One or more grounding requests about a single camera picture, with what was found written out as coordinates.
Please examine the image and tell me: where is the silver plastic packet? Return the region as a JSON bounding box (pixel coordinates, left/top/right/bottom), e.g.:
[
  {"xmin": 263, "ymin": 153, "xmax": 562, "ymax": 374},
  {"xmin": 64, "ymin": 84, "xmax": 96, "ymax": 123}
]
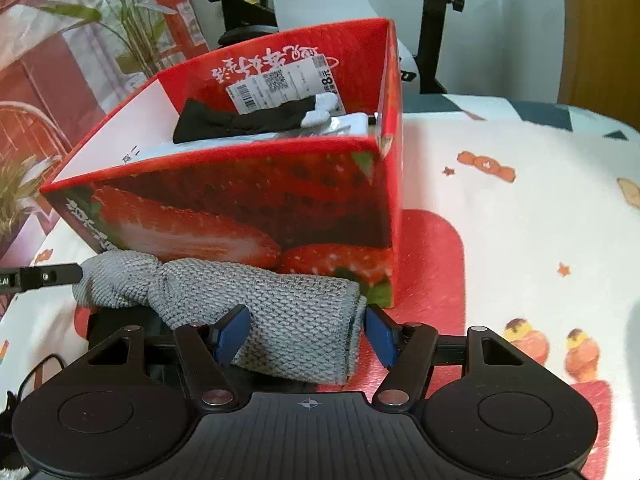
[{"xmin": 277, "ymin": 112, "xmax": 378, "ymax": 141}]

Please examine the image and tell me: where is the black exercise bike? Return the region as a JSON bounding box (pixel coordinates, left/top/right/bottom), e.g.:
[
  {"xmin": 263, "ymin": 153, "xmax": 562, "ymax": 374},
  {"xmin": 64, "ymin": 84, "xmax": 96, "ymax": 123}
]
[{"xmin": 206, "ymin": 0, "xmax": 506, "ymax": 95}]

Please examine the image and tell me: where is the white board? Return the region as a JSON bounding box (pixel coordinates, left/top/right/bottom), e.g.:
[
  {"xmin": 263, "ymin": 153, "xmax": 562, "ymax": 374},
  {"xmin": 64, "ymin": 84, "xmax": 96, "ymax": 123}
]
[{"xmin": 270, "ymin": 0, "xmax": 421, "ymax": 81}]

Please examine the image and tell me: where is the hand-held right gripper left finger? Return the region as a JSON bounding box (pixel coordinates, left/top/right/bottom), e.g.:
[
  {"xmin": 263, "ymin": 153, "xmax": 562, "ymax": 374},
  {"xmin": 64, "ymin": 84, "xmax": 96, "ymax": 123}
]
[{"xmin": 87, "ymin": 304, "xmax": 251, "ymax": 411}]

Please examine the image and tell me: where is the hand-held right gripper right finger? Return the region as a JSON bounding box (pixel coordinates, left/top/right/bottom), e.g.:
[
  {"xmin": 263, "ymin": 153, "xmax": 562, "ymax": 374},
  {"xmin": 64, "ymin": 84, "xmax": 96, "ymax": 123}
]
[{"xmin": 364, "ymin": 304, "xmax": 526, "ymax": 411}]

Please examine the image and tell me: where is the yellow wooden door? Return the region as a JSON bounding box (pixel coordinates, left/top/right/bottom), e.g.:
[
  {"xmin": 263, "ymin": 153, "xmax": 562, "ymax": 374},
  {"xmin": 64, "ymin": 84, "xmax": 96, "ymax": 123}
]
[{"xmin": 557, "ymin": 0, "xmax": 640, "ymax": 121}]

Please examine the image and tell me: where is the black cable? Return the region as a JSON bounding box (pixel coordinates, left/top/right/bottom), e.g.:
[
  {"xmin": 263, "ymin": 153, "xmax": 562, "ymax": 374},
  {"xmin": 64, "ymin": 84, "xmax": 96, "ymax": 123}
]
[{"xmin": 0, "ymin": 355, "xmax": 66, "ymax": 441}]

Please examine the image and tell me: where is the black and white cloth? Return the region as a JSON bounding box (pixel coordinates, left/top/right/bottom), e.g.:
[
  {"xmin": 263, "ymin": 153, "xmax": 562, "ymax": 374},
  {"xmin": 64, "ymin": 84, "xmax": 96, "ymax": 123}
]
[{"xmin": 172, "ymin": 92, "xmax": 338, "ymax": 145}]

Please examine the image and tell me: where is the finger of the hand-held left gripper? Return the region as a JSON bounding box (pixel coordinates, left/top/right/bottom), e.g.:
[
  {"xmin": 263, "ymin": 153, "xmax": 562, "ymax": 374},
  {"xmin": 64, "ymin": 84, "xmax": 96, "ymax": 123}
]
[{"xmin": 0, "ymin": 262, "xmax": 83, "ymax": 293}]

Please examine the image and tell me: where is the grey knitted cloth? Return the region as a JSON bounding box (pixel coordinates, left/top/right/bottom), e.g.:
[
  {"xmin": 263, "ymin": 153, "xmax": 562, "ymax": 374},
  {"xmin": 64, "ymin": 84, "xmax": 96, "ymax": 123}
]
[{"xmin": 71, "ymin": 250, "xmax": 368, "ymax": 386}]

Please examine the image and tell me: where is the red strawberry cardboard box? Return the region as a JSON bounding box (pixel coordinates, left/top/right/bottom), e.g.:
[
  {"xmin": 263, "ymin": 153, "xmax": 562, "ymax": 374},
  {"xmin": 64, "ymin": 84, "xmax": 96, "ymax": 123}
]
[{"xmin": 40, "ymin": 17, "xmax": 403, "ymax": 308}]

